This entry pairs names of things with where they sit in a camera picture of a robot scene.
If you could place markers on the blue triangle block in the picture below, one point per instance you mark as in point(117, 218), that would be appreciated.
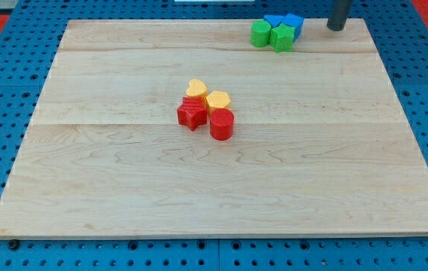
point(273, 20)

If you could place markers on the red cylinder block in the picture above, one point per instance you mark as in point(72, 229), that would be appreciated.
point(221, 124)

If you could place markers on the blue cube block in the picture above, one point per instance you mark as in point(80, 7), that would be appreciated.
point(294, 21)

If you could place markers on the green cylinder block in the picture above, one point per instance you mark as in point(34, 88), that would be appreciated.
point(260, 33)

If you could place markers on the yellow hexagon block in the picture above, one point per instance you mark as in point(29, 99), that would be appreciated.
point(218, 100)

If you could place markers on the yellow heart block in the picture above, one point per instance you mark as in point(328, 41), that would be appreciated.
point(197, 89)

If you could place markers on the red star block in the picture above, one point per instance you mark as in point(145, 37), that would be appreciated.
point(192, 113)

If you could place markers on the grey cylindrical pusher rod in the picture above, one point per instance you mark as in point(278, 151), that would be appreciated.
point(339, 14)

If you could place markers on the green star block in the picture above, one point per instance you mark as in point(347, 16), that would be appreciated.
point(282, 38)

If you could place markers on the light wooden board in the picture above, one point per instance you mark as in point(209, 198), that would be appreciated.
point(321, 147)

